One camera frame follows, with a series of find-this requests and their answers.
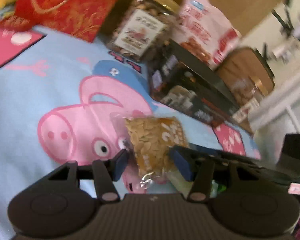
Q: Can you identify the red gift bag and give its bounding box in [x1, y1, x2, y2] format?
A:
[0, 0, 117, 42]

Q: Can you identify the pecan jar gold lid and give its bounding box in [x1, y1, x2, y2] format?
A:
[216, 47, 276, 131]

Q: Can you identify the black cardboard box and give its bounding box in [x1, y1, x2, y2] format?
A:
[147, 40, 239, 127]

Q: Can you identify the pink snack bag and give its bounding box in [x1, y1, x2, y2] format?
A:
[172, 0, 241, 70]

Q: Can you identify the blue cartoon pig sheet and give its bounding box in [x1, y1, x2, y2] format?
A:
[0, 4, 262, 240]

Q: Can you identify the clear packet of seeds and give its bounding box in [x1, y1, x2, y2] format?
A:
[111, 113, 189, 194]

